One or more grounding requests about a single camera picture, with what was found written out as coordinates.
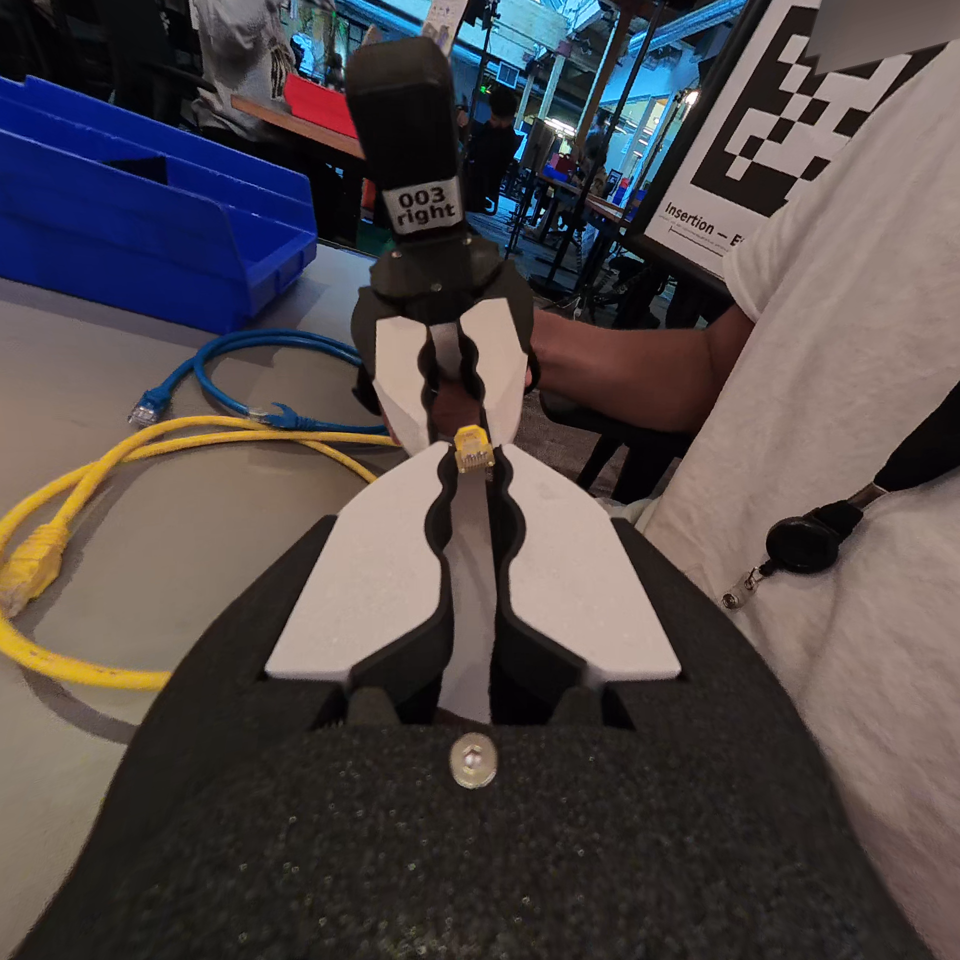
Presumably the blue ethernet cable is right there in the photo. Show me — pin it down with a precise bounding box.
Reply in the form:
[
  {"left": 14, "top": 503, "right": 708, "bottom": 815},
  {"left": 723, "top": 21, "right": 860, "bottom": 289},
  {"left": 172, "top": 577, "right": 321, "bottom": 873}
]
[{"left": 127, "top": 330, "right": 393, "bottom": 438}]

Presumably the wooden workbench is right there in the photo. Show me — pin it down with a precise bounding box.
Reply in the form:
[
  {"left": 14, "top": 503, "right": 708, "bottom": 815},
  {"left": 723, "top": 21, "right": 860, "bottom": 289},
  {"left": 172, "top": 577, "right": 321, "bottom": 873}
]
[{"left": 231, "top": 93, "right": 369, "bottom": 162}]

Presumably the red plastic bin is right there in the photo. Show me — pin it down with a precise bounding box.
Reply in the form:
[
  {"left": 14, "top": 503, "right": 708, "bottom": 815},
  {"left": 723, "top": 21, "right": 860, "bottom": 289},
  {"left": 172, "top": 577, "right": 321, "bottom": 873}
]
[{"left": 283, "top": 73, "right": 363, "bottom": 141}]

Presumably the yellow ethernet cable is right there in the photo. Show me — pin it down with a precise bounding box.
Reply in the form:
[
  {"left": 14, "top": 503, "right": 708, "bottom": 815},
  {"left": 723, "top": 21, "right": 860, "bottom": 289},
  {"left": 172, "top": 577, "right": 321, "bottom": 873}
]
[{"left": 0, "top": 416, "right": 496, "bottom": 691}]

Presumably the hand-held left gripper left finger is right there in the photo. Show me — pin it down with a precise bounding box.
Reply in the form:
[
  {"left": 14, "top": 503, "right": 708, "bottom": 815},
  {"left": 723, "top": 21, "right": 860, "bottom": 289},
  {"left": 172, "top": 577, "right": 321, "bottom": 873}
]
[{"left": 264, "top": 441, "right": 456, "bottom": 706}]

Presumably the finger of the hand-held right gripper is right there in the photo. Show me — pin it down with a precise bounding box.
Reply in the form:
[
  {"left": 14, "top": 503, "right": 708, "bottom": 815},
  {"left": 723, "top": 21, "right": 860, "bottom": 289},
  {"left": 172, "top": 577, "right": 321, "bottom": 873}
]
[
  {"left": 371, "top": 313, "right": 438, "bottom": 457},
  {"left": 459, "top": 294, "right": 530, "bottom": 445}
]

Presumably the printed tag sign board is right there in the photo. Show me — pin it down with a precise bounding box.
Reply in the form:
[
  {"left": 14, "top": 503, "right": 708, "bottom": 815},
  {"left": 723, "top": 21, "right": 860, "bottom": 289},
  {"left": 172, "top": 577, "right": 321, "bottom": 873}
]
[{"left": 630, "top": 0, "right": 950, "bottom": 284}]

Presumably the person's right forearm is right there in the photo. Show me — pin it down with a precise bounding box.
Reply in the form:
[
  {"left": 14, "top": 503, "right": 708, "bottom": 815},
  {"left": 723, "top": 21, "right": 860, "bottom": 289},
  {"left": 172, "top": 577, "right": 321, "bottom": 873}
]
[{"left": 528, "top": 303, "right": 755, "bottom": 438}]

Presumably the black badge reel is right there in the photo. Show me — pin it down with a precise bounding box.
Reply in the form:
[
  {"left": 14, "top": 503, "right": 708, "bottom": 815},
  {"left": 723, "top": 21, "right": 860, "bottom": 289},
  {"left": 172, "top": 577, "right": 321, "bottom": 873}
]
[{"left": 721, "top": 405, "right": 960, "bottom": 610}]

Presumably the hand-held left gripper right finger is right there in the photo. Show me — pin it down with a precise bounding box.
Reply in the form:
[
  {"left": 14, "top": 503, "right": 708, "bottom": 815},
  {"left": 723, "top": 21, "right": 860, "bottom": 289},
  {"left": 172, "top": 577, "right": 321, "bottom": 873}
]
[{"left": 489, "top": 442, "right": 684, "bottom": 714}]

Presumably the blue plastic bin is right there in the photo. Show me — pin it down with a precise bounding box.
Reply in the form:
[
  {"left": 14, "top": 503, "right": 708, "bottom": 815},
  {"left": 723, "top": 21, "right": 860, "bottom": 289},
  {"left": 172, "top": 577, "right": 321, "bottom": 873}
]
[{"left": 0, "top": 75, "right": 320, "bottom": 336}]

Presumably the black chair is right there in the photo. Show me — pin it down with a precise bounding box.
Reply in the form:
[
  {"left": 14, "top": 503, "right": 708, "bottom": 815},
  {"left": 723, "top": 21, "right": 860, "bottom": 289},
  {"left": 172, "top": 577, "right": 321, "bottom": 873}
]
[{"left": 540, "top": 390, "right": 695, "bottom": 505}]

